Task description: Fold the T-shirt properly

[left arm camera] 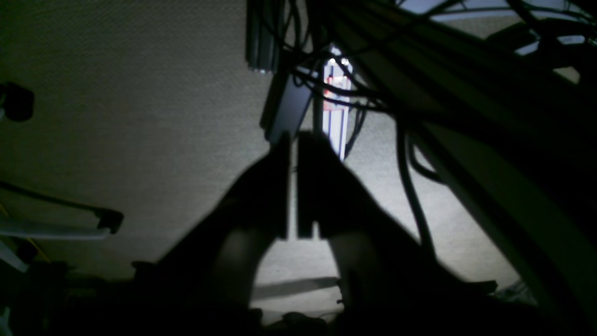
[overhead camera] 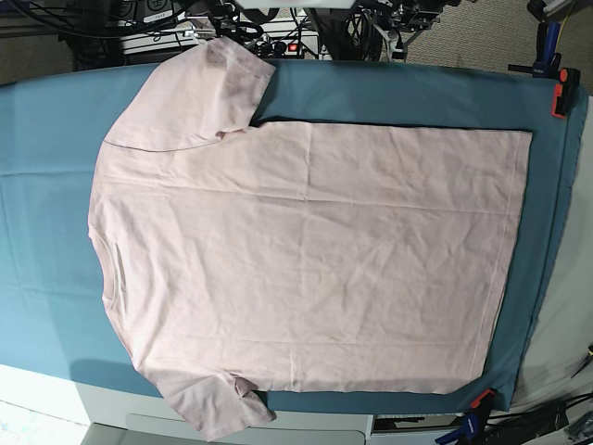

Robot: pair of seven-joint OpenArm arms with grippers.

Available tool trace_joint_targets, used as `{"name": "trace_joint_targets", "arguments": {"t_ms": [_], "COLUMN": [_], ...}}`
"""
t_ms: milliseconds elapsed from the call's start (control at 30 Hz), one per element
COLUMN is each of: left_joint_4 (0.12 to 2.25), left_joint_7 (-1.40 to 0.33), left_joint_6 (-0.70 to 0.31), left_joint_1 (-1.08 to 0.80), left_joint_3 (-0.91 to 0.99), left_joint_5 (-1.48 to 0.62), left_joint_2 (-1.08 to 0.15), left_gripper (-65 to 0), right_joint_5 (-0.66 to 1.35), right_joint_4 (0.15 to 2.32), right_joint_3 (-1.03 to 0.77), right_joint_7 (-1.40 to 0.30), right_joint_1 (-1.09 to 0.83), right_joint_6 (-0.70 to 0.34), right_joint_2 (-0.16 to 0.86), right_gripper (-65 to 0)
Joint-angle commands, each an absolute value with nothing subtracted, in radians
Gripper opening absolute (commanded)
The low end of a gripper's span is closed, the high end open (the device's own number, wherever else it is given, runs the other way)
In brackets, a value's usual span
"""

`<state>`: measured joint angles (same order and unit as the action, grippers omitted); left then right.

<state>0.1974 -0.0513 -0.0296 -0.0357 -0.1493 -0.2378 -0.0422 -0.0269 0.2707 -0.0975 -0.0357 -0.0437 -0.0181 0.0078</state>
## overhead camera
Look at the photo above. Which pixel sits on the black power strip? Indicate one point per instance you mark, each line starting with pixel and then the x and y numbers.
pixel 282 49

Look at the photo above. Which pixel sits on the blue black clamp top right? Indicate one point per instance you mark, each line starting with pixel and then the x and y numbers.
pixel 547 63

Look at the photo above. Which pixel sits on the white cabinet under table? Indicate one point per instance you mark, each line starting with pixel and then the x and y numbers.
pixel 151 415

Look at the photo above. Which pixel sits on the orange black clamp top right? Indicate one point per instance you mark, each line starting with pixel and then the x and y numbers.
pixel 565 92

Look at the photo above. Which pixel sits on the orange blue clamp bottom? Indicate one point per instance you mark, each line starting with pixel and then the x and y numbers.
pixel 473 423

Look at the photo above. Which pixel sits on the pink T-shirt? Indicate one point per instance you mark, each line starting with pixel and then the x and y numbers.
pixel 295 256

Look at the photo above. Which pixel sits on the teal table cloth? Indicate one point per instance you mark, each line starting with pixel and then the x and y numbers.
pixel 52 316

